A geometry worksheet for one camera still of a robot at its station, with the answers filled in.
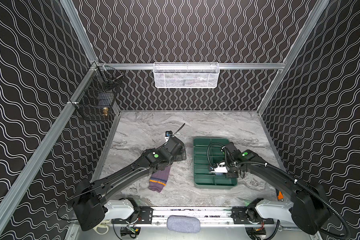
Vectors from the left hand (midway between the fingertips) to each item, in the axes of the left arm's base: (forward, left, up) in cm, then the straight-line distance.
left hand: (182, 152), depth 77 cm
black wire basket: (+31, +55, +9) cm, 64 cm away
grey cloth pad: (-29, -1, -16) cm, 33 cm away
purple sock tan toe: (-8, +14, -18) cm, 24 cm away
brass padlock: (+18, +43, +12) cm, 48 cm away
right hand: (-1, -25, -13) cm, 28 cm away
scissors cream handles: (-31, +38, -17) cm, 52 cm away
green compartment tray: (-7, -14, +1) cm, 15 cm away
